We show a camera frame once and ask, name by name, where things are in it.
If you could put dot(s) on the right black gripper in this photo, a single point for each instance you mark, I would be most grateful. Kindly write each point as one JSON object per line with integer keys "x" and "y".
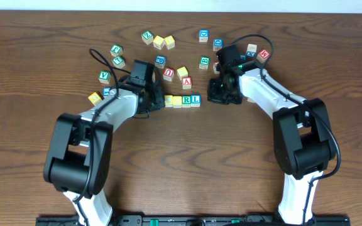
{"x": 220, "y": 95}

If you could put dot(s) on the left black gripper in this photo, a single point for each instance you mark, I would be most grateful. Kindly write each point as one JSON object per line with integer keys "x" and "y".
{"x": 155, "y": 102}

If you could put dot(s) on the yellow C block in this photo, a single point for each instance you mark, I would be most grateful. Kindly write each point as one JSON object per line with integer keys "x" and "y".
{"x": 168, "y": 101}

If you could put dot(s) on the yellow O block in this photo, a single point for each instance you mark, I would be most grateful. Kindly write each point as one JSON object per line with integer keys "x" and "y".
{"x": 177, "y": 101}

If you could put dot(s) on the blue l block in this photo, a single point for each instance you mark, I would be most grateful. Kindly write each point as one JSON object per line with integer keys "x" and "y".
{"x": 196, "y": 100}
{"x": 106, "y": 91}

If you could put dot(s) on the green R block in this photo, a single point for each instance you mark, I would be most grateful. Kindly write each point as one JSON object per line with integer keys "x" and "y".
{"x": 186, "y": 101}

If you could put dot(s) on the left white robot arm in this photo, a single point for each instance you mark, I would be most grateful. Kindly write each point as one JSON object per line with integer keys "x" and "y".
{"x": 77, "y": 162}

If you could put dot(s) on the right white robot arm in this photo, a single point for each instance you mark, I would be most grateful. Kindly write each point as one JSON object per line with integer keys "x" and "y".
{"x": 302, "y": 138}

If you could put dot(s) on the red U block right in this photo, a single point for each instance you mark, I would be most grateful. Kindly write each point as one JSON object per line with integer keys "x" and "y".
{"x": 215, "y": 67}

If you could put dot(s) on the red u block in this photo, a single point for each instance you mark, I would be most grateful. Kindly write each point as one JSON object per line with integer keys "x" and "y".
{"x": 168, "y": 74}
{"x": 215, "y": 67}

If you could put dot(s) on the red U block left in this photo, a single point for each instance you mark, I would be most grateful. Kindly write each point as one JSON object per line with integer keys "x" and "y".
{"x": 168, "y": 74}

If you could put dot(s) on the green B block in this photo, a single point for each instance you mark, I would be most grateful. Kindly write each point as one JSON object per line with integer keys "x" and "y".
{"x": 204, "y": 62}

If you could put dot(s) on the blue P block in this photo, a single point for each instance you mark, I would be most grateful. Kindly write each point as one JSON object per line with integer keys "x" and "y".
{"x": 160, "y": 61}

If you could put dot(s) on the red A block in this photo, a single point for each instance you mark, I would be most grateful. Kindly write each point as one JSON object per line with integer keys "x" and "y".
{"x": 186, "y": 82}

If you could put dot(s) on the yellow block by A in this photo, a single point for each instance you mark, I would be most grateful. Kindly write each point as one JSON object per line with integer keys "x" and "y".
{"x": 182, "y": 72}

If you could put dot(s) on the blue d block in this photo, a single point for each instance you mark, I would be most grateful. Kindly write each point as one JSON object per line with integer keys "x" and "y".
{"x": 203, "y": 36}
{"x": 217, "y": 44}

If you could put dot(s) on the blue X block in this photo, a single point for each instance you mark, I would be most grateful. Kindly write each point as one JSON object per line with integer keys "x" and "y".
{"x": 251, "y": 50}

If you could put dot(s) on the green 7 block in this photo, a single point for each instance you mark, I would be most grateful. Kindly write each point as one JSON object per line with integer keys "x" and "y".
{"x": 119, "y": 62}

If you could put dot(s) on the red M block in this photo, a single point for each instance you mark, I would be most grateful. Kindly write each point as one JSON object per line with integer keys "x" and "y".
{"x": 262, "y": 56}

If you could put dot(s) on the green V block left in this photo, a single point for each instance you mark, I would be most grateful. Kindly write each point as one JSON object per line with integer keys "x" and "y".
{"x": 105, "y": 77}

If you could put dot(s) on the yellow G block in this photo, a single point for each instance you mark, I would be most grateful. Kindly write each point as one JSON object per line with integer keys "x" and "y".
{"x": 95, "y": 98}

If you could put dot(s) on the yellow block top left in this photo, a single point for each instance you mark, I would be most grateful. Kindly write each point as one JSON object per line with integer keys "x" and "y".
{"x": 158, "y": 42}

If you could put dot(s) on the green J block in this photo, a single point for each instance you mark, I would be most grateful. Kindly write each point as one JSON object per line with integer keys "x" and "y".
{"x": 116, "y": 50}

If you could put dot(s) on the yellow block top right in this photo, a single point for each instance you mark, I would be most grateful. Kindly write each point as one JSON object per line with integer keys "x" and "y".
{"x": 169, "y": 42}

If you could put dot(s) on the blue D block top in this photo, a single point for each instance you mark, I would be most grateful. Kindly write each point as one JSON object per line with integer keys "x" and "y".
{"x": 203, "y": 36}

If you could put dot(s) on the green Z block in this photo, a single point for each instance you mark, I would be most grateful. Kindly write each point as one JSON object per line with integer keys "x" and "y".
{"x": 147, "y": 37}

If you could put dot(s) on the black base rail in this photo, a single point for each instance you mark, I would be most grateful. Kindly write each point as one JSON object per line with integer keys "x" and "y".
{"x": 138, "y": 220}

